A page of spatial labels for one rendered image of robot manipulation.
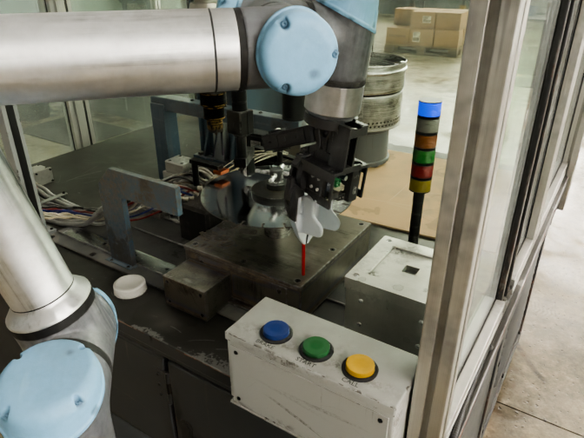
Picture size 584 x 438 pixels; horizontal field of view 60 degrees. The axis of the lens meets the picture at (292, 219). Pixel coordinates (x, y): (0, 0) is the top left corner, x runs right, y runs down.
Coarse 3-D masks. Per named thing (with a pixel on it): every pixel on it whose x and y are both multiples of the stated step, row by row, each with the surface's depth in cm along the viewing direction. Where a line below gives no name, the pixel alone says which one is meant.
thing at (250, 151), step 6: (240, 138) 106; (240, 144) 107; (246, 144) 108; (240, 150) 108; (246, 150) 108; (252, 150) 113; (240, 156) 108; (246, 156) 109; (252, 156) 113; (234, 162) 108; (240, 162) 108; (246, 162) 108; (252, 162) 114; (252, 168) 115; (252, 174) 115
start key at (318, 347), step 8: (312, 336) 75; (320, 336) 75; (304, 344) 73; (312, 344) 73; (320, 344) 73; (328, 344) 73; (304, 352) 73; (312, 352) 72; (320, 352) 72; (328, 352) 73
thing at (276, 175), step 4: (280, 164) 112; (272, 168) 109; (276, 168) 109; (280, 168) 109; (256, 172) 110; (260, 172) 110; (264, 172) 109; (268, 172) 109; (272, 172) 108; (276, 172) 108; (280, 172) 108; (284, 172) 108; (288, 172) 108; (272, 176) 106; (276, 176) 108; (280, 176) 108; (272, 180) 105; (276, 180) 108; (280, 180) 109
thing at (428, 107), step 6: (420, 102) 99; (426, 102) 98; (432, 102) 98; (438, 102) 98; (420, 108) 99; (426, 108) 98; (432, 108) 98; (438, 108) 98; (420, 114) 100; (426, 114) 99; (432, 114) 98; (438, 114) 99
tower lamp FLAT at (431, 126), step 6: (420, 120) 100; (426, 120) 99; (432, 120) 99; (438, 120) 100; (420, 126) 100; (426, 126) 100; (432, 126) 99; (438, 126) 100; (420, 132) 101; (426, 132) 100; (432, 132) 100
